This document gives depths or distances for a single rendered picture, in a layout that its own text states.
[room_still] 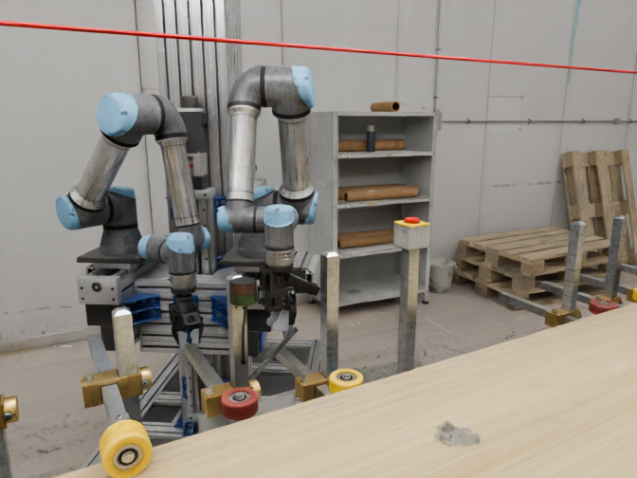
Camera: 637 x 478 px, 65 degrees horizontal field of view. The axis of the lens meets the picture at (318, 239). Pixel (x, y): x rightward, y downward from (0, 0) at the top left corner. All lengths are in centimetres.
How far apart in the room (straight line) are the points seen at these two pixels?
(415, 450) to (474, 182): 411
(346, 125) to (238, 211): 281
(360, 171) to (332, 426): 331
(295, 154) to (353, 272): 287
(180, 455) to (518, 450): 62
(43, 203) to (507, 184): 399
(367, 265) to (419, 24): 204
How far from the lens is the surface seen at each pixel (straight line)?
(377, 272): 448
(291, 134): 153
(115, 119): 151
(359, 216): 426
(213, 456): 101
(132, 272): 186
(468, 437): 106
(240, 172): 141
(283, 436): 104
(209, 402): 124
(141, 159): 367
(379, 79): 430
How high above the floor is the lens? 149
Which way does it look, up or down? 13 degrees down
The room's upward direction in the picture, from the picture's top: straight up
